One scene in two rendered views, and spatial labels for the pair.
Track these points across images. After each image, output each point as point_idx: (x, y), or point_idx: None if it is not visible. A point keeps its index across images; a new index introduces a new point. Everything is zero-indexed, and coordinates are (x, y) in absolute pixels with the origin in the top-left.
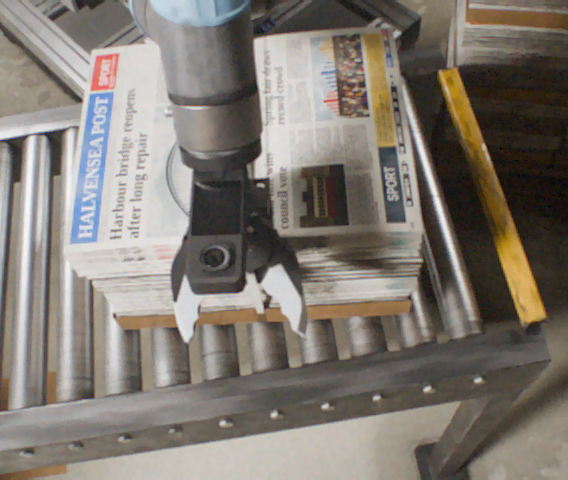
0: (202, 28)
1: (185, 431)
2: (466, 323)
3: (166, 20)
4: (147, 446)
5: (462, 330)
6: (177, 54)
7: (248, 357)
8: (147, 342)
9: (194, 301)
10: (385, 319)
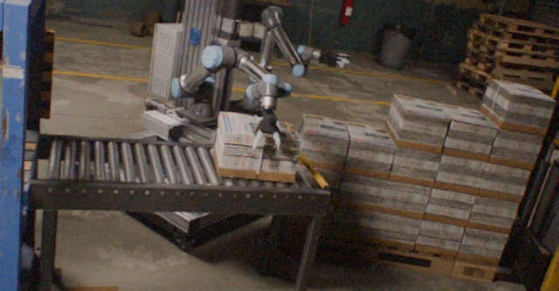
0: (272, 84)
1: (236, 197)
2: (308, 186)
3: (266, 82)
4: (221, 206)
5: (307, 187)
6: (267, 87)
7: (204, 288)
8: (156, 280)
9: (258, 137)
10: (264, 283)
